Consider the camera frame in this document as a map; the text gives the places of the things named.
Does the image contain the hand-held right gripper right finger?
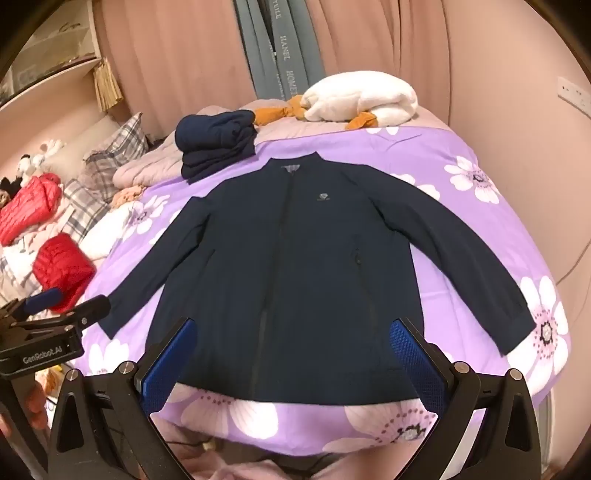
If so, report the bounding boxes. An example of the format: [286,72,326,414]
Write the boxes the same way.
[390,318,542,480]

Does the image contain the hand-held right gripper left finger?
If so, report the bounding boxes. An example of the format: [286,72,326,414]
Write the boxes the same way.
[46,318,199,480]

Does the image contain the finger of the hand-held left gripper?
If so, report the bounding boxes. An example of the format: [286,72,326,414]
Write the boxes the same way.
[46,295,112,329]
[23,287,64,311]

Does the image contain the navy zip jacket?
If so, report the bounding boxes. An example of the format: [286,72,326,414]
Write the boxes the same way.
[95,151,536,403]

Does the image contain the folded navy clothes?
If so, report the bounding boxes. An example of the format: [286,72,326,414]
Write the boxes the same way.
[174,110,257,182]

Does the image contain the person's left hand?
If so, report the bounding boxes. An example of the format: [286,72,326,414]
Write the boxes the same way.
[25,381,51,432]

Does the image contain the white bedding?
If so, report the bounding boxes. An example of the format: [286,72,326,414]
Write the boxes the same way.
[83,203,141,260]

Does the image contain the peach cloth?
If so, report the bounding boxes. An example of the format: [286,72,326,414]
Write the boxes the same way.
[111,185,145,209]

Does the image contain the person's pink clothing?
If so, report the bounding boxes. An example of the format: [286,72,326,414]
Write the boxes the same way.
[152,418,416,480]

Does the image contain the white plush toy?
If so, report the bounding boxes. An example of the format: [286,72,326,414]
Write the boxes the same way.
[16,138,66,182]

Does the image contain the pink quilt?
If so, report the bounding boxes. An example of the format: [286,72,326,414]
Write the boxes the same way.
[113,104,259,189]

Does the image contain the purple floral bedsheet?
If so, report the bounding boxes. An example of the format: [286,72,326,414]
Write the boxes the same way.
[74,122,571,455]

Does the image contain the beige curtain tassel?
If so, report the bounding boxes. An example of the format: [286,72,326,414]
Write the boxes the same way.
[93,58,124,112]

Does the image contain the white plush duck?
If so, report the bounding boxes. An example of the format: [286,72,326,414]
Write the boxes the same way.
[252,71,419,131]

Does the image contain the pink curtain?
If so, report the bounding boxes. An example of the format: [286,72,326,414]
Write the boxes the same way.
[99,0,462,121]

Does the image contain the grey curtain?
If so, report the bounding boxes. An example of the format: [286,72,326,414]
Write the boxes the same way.
[233,0,326,100]

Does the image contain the white wall shelf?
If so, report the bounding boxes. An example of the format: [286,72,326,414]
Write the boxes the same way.
[0,0,110,112]

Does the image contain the white wall socket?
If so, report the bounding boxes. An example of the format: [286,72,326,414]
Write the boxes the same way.
[556,76,588,110]

